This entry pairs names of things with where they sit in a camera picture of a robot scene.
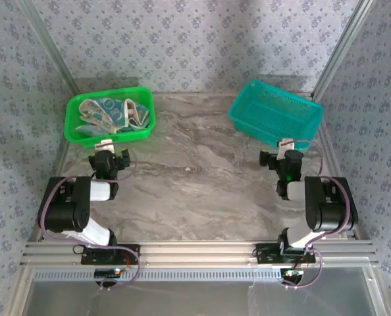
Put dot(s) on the teal bunny print towel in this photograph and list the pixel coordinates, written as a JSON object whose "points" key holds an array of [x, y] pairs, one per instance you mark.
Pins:
{"points": [[100, 110]]}

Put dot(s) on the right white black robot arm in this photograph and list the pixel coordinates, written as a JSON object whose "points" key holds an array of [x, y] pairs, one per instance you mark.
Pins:
{"points": [[330, 210]]}

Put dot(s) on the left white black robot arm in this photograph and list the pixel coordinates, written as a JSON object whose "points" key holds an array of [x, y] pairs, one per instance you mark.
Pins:
{"points": [[64, 210]]}

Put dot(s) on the green plastic basket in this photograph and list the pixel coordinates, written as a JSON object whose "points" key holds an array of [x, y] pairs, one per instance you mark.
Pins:
{"points": [[72, 131]]}

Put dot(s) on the teal plastic basket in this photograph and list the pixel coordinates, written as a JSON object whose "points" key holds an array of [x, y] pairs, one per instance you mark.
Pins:
{"points": [[274, 112]]}

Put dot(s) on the grey metal panel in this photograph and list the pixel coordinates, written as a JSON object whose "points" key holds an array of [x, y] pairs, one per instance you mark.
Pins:
{"points": [[195, 299]]}

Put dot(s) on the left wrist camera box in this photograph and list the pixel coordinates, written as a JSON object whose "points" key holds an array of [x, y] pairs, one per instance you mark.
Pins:
{"points": [[104, 144]]}

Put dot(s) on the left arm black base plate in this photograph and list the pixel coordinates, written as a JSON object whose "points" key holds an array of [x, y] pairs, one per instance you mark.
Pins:
{"points": [[134, 250]]}

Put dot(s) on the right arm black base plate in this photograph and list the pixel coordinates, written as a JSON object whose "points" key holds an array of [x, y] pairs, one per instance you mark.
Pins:
{"points": [[268, 258]]}

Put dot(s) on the aluminium rail beam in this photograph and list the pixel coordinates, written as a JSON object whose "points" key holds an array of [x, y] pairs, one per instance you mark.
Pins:
{"points": [[198, 253]]}

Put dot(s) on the aluminium frame post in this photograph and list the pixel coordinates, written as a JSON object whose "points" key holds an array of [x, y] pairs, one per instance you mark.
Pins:
{"points": [[54, 52], [341, 49]]}

